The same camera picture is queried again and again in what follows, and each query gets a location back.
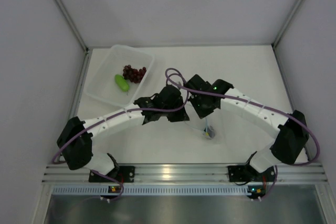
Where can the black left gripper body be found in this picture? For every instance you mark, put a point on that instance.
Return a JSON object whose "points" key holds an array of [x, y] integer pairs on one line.
{"points": [[175, 116]]}

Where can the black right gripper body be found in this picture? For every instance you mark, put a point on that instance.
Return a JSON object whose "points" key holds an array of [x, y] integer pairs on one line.
{"points": [[201, 109]]}

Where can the clear zip top bag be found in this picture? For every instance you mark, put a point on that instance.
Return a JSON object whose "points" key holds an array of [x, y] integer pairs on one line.
{"points": [[200, 126]]}

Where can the fake purple grape bunch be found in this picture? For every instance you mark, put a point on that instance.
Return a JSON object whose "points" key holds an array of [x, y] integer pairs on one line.
{"points": [[134, 75]]}

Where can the fake green vegetable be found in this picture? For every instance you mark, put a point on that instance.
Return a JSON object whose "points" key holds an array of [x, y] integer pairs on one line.
{"points": [[121, 83]]}

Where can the fake dark blue fruit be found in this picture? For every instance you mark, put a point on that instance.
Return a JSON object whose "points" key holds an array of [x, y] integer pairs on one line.
{"points": [[209, 132]]}

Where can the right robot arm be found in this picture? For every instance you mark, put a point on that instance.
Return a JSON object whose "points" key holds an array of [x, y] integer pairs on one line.
{"points": [[287, 130]]}

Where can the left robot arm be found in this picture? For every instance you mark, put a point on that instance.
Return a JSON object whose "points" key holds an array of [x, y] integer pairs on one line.
{"points": [[78, 137]]}

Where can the white perforated plastic basket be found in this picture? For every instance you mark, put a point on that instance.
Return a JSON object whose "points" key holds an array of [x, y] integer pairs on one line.
{"points": [[102, 86]]}

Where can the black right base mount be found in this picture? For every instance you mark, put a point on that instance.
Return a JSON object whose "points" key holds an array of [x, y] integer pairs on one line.
{"points": [[241, 173]]}

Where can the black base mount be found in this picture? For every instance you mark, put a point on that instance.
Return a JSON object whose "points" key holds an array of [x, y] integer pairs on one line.
{"points": [[125, 174], [241, 173]]}

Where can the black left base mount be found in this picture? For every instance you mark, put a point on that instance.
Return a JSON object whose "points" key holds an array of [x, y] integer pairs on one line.
{"points": [[125, 174]]}

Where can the aluminium mounting rail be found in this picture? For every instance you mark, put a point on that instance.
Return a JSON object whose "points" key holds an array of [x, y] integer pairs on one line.
{"points": [[175, 173]]}

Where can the slotted grey cable duct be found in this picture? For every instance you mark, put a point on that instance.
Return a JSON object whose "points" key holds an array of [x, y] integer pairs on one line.
{"points": [[154, 190]]}

